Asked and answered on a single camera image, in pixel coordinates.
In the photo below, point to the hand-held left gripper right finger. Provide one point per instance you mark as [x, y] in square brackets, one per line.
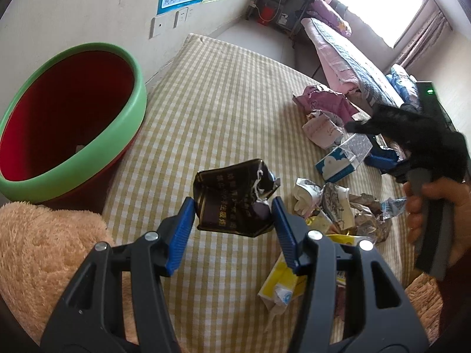
[286, 237]

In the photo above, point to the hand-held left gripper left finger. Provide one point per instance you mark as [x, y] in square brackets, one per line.
[180, 237]

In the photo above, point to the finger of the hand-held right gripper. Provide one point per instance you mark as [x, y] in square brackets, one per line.
[375, 121]
[382, 161]

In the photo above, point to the white patterned paper bag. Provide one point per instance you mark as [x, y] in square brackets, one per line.
[338, 206]

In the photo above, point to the gold silver wrapper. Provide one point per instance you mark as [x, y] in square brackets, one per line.
[368, 220]

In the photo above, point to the black packet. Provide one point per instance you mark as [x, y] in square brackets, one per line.
[228, 198]

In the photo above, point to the red bin with green rim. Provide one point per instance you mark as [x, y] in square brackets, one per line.
[137, 92]

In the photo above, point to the person's right hand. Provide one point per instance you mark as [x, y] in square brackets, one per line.
[414, 213]

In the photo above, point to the blue white patterned duvet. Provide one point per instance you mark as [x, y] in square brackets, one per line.
[403, 84]

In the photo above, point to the light blue white wrapper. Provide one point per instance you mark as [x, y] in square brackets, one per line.
[393, 206]

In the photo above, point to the yellow white crushed carton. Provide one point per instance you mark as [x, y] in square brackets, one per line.
[279, 283]

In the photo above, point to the crumpled pink packet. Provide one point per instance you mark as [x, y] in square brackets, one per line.
[331, 104]

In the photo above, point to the blue white cloud-print box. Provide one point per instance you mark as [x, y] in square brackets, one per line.
[335, 165]

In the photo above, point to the crushed pink white carton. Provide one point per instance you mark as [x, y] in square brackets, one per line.
[323, 130]

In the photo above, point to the bed with plaid quilt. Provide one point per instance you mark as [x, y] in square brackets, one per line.
[353, 59]

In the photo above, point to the pink blanket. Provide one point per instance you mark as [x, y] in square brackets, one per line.
[331, 68]

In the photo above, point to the mauve curtain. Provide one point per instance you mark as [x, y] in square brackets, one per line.
[423, 40]

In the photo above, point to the purple pillow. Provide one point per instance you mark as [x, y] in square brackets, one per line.
[329, 13]

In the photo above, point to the dark cloth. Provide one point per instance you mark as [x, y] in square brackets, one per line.
[333, 2]

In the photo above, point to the tan plush blanket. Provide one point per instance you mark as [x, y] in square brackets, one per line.
[36, 250]

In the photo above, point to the red bucket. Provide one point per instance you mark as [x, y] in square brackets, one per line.
[265, 14]

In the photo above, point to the white wall switch plate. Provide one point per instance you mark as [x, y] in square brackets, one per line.
[158, 27]

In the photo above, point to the white wall socket plate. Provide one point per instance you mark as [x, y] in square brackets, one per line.
[181, 17]

